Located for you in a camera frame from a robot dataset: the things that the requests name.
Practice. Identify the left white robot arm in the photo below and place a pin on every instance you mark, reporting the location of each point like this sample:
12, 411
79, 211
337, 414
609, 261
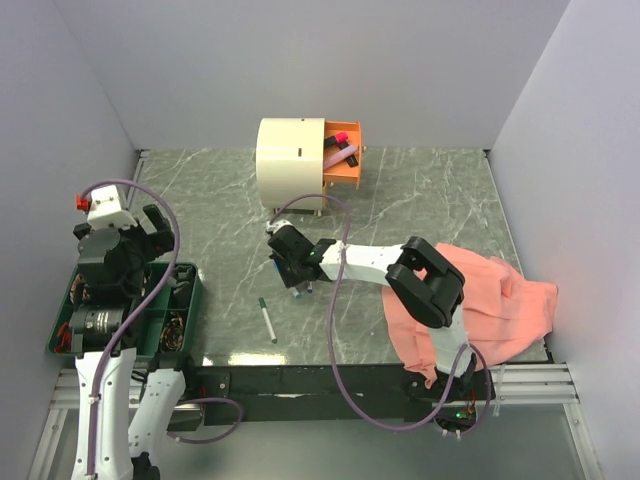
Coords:
110, 297

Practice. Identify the pink cap black highlighter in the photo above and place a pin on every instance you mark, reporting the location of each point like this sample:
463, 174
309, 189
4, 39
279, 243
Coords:
335, 140

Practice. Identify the salmon pink cloth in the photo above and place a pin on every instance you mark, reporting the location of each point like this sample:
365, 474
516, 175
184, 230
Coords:
504, 313

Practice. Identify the cream round drawer cabinet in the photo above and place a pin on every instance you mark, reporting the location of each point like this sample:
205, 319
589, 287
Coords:
289, 159

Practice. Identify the aluminium rail frame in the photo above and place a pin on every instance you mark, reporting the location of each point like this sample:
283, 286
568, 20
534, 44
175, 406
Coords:
514, 384

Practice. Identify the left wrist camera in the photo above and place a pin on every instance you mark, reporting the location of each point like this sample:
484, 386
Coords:
104, 208

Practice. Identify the green compartment tray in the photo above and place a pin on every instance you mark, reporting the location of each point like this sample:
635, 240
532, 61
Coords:
167, 324

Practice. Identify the purple cap black highlighter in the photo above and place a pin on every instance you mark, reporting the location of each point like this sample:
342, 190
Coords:
352, 161

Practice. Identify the green cap silver marker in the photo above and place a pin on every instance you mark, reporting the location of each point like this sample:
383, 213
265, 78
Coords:
267, 320

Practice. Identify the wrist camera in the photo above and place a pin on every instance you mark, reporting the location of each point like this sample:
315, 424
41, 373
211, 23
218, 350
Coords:
104, 208
272, 227

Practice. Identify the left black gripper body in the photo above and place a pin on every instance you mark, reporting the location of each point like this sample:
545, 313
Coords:
144, 246

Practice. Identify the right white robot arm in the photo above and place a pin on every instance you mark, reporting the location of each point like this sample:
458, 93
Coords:
428, 286

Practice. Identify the black base bar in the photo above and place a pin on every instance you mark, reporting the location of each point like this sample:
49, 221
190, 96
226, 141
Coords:
220, 395

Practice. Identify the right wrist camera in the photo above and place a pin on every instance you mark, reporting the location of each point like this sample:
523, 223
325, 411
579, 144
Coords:
272, 227

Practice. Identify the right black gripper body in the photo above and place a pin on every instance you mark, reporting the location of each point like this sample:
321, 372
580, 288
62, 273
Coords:
288, 271

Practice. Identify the grey cloth bundle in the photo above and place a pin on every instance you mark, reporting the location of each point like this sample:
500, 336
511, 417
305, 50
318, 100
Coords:
181, 277

